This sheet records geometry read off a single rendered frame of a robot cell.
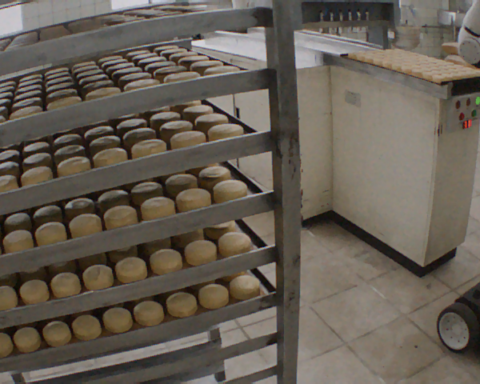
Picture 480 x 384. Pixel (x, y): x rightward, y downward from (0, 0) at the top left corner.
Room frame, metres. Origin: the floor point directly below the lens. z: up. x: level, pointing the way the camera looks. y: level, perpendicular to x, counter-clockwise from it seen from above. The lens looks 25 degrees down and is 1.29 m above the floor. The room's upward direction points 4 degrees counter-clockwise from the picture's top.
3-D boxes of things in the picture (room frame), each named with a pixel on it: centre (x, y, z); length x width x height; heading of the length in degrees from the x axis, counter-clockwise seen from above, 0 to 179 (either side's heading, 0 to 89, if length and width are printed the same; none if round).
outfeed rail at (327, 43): (2.66, -0.60, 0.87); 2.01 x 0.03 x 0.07; 28
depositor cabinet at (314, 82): (2.92, -0.31, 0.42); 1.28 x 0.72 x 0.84; 28
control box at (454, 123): (1.72, -0.93, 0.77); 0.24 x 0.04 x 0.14; 118
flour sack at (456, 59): (5.16, -2.88, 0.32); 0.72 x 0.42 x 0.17; 26
